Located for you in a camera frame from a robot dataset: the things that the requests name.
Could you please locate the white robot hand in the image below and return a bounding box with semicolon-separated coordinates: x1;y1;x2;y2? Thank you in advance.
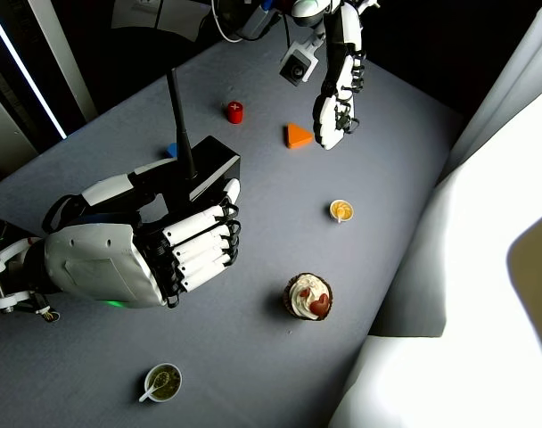
41;158;243;310
312;3;368;152

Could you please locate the black radio with antenna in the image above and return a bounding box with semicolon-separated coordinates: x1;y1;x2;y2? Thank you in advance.
163;66;242;219

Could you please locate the orange triangle block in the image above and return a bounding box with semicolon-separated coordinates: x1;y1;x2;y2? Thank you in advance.
283;122;315;150

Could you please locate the small cup of orange soup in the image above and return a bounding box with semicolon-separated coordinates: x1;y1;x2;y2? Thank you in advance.
328;199;356;225

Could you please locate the red cylinder block white cross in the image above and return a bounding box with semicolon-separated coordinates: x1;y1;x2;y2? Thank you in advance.
226;101;246;126

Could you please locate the grey adapter box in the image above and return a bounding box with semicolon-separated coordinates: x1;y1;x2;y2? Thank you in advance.
237;5;275;43

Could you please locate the green soup bowl with spoon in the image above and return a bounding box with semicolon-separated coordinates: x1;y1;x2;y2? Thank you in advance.
138;362;184;404

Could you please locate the toy cupcake with white cream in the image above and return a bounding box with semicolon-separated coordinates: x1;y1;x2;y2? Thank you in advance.
283;272;335;324

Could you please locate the grey table cloth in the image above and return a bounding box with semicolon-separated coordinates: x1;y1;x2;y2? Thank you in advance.
0;26;466;428

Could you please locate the white paper panel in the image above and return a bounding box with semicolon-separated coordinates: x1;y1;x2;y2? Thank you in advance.
110;0;215;44

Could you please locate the bright light strip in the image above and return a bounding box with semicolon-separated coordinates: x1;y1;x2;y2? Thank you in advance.
0;6;69;141

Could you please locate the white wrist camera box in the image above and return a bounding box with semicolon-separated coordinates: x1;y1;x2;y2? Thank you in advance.
278;37;328;87

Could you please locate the white cable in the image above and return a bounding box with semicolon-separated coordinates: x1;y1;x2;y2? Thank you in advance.
209;0;254;45

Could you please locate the white upright post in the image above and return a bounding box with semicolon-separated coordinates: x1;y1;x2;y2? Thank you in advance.
28;0;99;121

